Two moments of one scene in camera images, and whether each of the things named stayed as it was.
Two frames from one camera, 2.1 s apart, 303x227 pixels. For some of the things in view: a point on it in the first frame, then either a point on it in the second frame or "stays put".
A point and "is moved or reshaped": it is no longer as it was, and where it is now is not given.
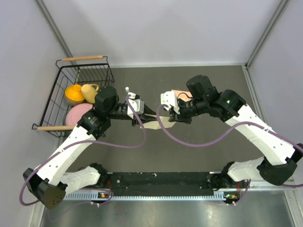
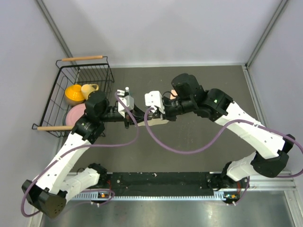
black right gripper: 180,117 -> 165,116
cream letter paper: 155,125 is moved or reshaped
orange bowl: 74,95 stays put
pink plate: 74,113 stays put
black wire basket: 80,70 stays put
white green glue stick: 127,89 stays put
